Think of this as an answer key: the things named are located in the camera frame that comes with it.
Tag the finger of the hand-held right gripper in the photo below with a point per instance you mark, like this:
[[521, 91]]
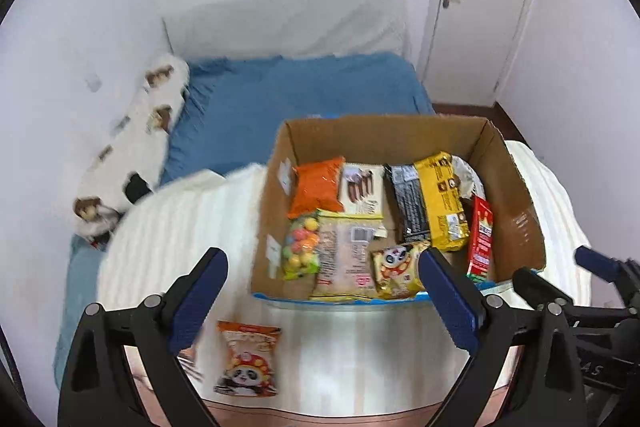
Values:
[[532, 286], [597, 261]]

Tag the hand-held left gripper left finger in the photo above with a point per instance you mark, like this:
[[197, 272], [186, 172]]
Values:
[[200, 297]]

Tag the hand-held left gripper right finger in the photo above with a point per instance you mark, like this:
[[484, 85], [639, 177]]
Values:
[[447, 294]]

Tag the yellow panda snack packet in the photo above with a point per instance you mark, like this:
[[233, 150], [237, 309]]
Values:
[[395, 269]]

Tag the red snack packet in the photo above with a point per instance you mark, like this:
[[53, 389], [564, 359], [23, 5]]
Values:
[[481, 237]]

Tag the orange panda snack packet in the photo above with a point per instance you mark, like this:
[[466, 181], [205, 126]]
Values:
[[247, 357]]

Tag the cardboard box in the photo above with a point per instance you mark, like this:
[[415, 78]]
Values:
[[515, 207]]

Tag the black and yellow snack packet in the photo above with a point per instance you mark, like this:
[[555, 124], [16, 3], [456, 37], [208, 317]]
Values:
[[435, 202]]

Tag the clear beige snack packet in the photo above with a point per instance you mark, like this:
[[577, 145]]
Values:
[[345, 257]]

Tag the colourful candy ball bag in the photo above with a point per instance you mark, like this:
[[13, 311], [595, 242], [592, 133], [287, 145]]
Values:
[[300, 247]]

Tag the white grey snack packet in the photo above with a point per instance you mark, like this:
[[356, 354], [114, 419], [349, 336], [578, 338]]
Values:
[[467, 174]]

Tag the white chocolate stick box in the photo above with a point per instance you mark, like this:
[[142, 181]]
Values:
[[362, 187]]

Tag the plain orange snack packet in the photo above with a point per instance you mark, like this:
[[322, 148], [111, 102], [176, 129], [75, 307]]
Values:
[[317, 187]]

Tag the cat print blanket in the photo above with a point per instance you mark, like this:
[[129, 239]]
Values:
[[200, 217]]

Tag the light blue blanket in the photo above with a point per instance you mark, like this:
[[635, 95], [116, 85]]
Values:
[[77, 297]]

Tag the bear print pillow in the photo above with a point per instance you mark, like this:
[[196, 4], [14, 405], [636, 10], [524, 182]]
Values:
[[145, 132]]

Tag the blue bed sheet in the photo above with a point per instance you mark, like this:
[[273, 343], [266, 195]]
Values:
[[300, 92]]

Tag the white door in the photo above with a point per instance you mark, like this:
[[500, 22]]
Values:
[[480, 7]]

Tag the white grey pillow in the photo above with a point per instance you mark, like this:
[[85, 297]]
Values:
[[290, 24]]

